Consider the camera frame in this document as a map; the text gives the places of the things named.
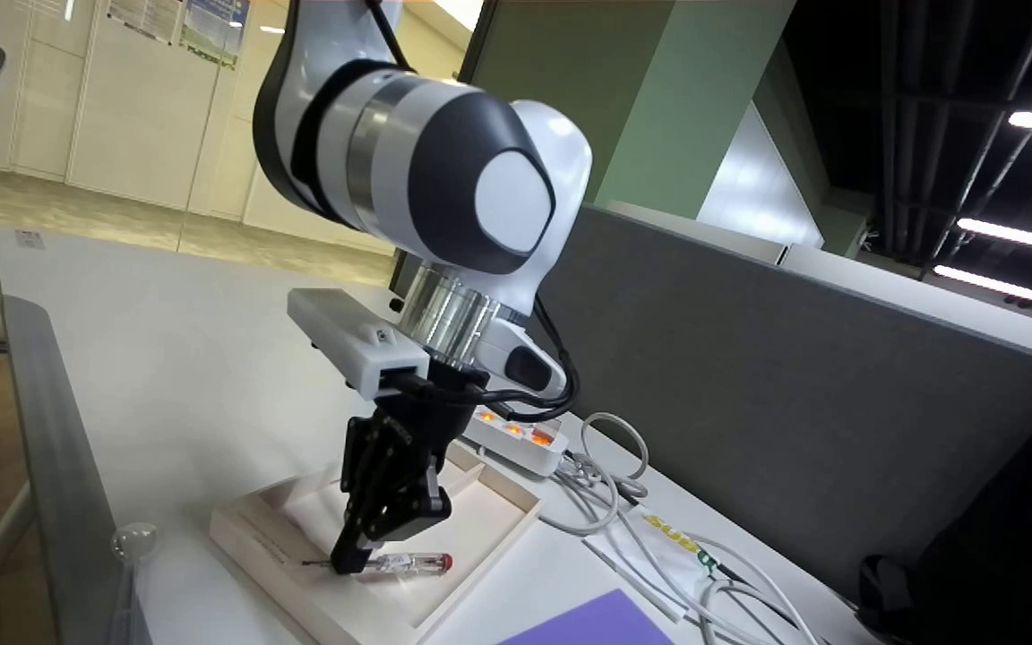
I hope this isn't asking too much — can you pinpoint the grey desk partition panel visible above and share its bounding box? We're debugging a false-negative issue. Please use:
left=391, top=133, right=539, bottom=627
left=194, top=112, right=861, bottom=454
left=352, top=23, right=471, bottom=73
left=542, top=205, right=1032, bottom=592

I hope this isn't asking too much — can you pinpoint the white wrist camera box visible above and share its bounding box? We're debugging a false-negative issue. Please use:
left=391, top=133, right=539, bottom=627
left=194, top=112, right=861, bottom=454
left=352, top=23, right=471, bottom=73
left=286, top=287, right=429, bottom=399

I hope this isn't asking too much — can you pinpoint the clear plastic suction cup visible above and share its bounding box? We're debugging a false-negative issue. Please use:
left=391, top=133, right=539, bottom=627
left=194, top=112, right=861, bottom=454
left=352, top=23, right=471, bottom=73
left=111, top=522, right=159, bottom=563

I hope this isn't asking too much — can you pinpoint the white compartment tray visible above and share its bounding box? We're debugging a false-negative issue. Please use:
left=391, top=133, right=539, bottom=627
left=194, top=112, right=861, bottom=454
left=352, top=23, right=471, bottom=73
left=209, top=443, right=542, bottom=645

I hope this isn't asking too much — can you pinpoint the purple paper sheet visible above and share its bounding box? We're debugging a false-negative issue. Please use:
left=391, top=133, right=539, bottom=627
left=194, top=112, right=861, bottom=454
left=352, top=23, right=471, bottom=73
left=498, top=588, right=673, bottom=645

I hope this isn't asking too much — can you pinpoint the white tangled cable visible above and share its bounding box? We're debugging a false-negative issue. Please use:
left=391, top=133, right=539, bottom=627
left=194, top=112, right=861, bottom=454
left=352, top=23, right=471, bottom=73
left=544, top=408, right=830, bottom=645

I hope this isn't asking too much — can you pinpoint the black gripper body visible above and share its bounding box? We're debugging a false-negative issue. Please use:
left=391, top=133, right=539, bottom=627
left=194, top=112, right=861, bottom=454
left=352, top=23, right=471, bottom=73
left=342, top=368, right=478, bottom=522

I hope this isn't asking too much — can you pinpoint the green pillar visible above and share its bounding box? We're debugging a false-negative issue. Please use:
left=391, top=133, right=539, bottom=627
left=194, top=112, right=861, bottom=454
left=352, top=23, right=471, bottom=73
left=461, top=0, right=797, bottom=220

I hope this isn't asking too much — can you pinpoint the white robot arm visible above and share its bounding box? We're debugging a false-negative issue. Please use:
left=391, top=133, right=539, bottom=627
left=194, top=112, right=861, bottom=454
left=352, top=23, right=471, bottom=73
left=255, top=0, right=591, bottom=572

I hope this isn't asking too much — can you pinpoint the white power strip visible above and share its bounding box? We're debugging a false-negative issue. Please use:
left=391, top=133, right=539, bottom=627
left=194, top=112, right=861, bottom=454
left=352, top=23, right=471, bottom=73
left=465, top=408, right=565, bottom=479

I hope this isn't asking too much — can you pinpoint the clear-handled screwdriver red cap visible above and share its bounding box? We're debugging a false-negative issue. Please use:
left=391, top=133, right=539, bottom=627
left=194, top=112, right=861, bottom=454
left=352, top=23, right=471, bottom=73
left=352, top=553, right=454, bottom=579

